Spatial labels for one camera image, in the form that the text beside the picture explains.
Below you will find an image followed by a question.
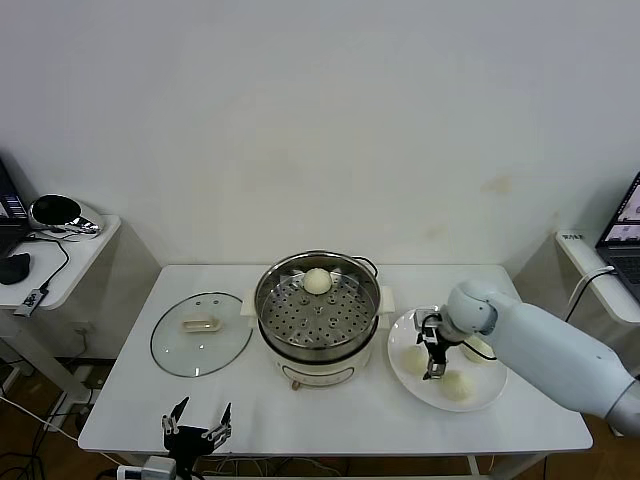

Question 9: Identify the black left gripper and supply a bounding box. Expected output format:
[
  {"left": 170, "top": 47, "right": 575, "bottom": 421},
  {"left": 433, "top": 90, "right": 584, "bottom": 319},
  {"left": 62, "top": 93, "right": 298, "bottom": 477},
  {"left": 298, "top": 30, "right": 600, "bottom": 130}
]
[{"left": 160, "top": 396, "right": 234, "bottom": 464}]

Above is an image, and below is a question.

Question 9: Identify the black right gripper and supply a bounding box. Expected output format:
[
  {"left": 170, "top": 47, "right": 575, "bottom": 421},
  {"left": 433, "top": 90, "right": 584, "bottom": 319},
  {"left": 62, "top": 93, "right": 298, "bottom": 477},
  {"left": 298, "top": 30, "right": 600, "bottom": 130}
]
[{"left": 414, "top": 332, "right": 450, "bottom": 382}]

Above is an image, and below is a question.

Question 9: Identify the white steamed baozi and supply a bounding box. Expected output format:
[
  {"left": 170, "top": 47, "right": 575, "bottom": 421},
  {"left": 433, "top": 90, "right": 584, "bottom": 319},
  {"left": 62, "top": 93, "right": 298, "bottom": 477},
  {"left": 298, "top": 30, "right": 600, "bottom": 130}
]
[
  {"left": 439, "top": 370, "right": 475, "bottom": 402},
  {"left": 303, "top": 268, "right": 333, "bottom": 296},
  {"left": 402, "top": 346, "right": 430, "bottom": 375},
  {"left": 462, "top": 335, "right": 496, "bottom": 364}
]

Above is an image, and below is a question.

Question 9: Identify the black computer mouse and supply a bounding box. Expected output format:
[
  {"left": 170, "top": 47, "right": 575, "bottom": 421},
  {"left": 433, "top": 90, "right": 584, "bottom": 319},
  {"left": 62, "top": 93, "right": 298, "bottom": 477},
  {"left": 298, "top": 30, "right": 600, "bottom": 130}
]
[{"left": 0, "top": 252, "right": 32, "bottom": 285}]

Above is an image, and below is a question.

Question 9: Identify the stainless steel steamer basket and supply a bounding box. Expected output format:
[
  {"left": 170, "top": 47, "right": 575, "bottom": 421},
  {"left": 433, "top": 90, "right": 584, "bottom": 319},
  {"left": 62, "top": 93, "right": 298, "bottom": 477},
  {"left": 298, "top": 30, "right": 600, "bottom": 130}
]
[{"left": 240, "top": 249, "right": 397, "bottom": 359}]

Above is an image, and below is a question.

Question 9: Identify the round white plate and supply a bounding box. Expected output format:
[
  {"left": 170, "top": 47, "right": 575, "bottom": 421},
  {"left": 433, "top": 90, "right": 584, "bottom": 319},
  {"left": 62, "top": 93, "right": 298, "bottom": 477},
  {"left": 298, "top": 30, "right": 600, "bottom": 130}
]
[{"left": 387, "top": 305, "right": 509, "bottom": 414}]

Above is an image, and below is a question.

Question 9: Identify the round glass pot lid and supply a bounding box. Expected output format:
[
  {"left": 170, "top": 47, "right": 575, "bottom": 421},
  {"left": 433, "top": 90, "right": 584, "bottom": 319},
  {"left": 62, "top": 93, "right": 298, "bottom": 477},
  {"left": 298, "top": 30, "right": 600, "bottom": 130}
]
[{"left": 149, "top": 292, "right": 254, "bottom": 379}]

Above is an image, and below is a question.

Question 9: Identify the cream electric cooker pot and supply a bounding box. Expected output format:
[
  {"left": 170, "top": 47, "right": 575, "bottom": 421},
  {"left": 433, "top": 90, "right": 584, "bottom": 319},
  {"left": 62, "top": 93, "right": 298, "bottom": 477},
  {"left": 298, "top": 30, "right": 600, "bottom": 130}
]
[{"left": 242, "top": 299, "right": 392, "bottom": 392}]

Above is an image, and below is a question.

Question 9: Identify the white side desk with chrome device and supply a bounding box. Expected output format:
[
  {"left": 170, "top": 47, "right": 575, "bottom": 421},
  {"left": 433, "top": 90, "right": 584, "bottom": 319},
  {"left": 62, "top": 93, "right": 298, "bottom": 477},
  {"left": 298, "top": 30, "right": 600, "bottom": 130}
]
[{"left": 0, "top": 214, "right": 164, "bottom": 406}]

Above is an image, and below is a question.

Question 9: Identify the small grey usb hub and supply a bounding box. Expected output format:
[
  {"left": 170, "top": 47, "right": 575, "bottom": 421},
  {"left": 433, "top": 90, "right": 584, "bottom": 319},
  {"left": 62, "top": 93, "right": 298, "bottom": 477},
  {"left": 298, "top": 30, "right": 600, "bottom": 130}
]
[{"left": 13, "top": 288, "right": 51, "bottom": 317}]

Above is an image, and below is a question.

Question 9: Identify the grey laptop with pink screen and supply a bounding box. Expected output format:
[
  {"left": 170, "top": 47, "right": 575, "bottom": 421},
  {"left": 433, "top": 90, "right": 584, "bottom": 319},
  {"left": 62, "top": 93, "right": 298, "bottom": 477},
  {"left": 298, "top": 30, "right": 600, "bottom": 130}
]
[{"left": 595, "top": 172, "right": 640, "bottom": 305}]

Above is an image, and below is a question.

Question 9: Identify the shiny chrome rounded device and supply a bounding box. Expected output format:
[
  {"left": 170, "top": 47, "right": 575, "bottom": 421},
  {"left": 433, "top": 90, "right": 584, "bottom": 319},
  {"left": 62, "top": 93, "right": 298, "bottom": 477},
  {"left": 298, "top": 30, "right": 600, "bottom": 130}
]
[{"left": 29, "top": 194, "right": 105, "bottom": 243}]

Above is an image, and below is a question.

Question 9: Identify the black laptop with dark screen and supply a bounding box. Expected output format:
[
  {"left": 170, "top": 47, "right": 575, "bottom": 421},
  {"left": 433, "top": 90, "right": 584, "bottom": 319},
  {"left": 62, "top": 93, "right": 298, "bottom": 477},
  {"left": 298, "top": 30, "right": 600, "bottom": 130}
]
[{"left": 0, "top": 157, "right": 30, "bottom": 259}]

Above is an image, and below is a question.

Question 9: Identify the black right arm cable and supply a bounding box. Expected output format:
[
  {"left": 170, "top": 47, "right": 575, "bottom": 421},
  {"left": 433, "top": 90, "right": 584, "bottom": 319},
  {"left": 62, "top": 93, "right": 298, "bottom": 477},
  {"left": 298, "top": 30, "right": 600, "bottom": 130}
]
[{"left": 464, "top": 339, "right": 499, "bottom": 362}]

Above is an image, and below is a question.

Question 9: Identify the black cable with adapter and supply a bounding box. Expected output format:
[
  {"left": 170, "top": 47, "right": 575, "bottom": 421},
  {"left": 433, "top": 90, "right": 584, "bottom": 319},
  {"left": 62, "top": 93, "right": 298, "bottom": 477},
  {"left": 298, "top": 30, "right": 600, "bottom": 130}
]
[{"left": 564, "top": 272, "right": 609, "bottom": 324}]

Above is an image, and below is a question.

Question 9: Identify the white floor cable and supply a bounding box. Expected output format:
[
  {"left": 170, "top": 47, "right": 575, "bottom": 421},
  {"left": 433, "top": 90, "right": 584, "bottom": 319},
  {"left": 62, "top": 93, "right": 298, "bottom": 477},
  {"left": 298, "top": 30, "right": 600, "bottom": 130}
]
[{"left": 0, "top": 396, "right": 81, "bottom": 442}]

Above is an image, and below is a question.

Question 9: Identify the white laptop cable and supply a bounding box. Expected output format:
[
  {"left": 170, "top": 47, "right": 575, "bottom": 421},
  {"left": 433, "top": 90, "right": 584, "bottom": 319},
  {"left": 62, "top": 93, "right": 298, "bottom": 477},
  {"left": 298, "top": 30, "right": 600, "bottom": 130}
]
[{"left": 567, "top": 266, "right": 616, "bottom": 321}]

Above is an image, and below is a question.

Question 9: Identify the thin black desk cable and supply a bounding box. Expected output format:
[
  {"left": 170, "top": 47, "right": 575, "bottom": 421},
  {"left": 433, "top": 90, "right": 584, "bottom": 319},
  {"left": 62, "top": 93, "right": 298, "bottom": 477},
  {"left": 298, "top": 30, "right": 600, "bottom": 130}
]
[{"left": 22, "top": 232, "right": 71, "bottom": 296}]

